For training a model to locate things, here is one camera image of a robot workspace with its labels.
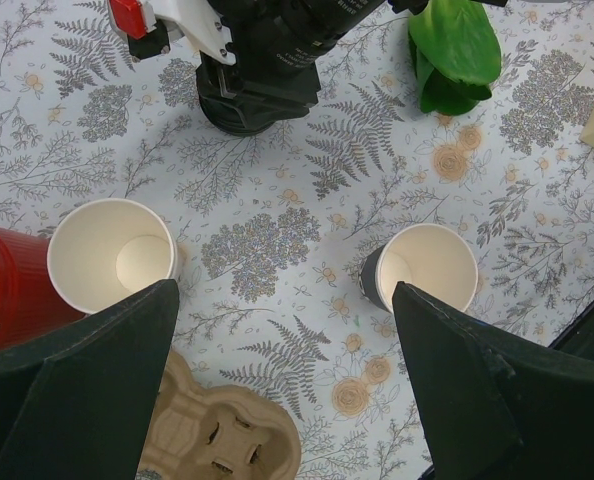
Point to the red ribbed cup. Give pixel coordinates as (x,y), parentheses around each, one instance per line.
(29,304)

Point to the black sleeved paper cup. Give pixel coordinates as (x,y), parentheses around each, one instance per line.
(428,256)

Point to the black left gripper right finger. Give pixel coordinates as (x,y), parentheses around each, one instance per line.
(494,405)

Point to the white paper cup stack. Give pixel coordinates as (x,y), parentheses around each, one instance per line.
(107,250)

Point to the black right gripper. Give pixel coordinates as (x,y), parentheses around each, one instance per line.
(276,45)

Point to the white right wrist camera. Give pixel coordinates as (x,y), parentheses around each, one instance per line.
(149,27)

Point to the green white bok choy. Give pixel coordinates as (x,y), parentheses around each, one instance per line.
(455,53)

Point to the brown cardboard cup carrier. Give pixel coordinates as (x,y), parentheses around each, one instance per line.
(224,432)

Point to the floral patterned table mat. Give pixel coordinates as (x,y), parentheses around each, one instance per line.
(276,227)

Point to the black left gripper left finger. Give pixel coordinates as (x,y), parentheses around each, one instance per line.
(76,403)

